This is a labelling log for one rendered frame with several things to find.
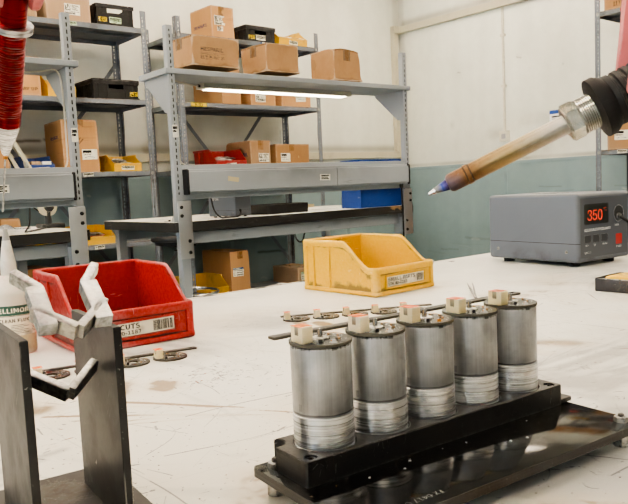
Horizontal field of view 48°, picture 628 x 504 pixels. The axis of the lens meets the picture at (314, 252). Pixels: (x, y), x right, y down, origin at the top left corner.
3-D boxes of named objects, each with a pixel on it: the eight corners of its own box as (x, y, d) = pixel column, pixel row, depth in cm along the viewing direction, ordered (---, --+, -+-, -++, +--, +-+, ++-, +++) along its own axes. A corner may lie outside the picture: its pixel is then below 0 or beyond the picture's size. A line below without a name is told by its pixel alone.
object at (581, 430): (515, 408, 38) (515, 387, 38) (644, 445, 32) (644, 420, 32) (253, 492, 29) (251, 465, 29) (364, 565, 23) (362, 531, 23)
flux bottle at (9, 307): (-1, 359, 55) (-12, 230, 54) (-13, 352, 58) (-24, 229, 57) (44, 351, 57) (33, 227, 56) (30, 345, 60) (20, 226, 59)
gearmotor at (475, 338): (510, 416, 33) (508, 307, 33) (473, 428, 32) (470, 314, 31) (470, 404, 35) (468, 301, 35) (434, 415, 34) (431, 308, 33)
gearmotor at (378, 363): (421, 445, 30) (417, 325, 29) (375, 460, 28) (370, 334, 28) (383, 430, 32) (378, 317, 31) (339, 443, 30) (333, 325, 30)
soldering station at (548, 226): (630, 259, 99) (630, 190, 98) (578, 268, 92) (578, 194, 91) (540, 254, 111) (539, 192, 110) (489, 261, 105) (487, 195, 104)
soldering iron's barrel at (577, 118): (456, 201, 29) (606, 126, 28) (439, 167, 29) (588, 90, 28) (455, 200, 31) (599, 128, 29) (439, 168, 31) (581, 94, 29)
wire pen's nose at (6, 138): (-7, 161, 30) (-5, 129, 29) (-11, 147, 31) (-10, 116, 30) (21, 161, 31) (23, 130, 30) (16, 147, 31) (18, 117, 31)
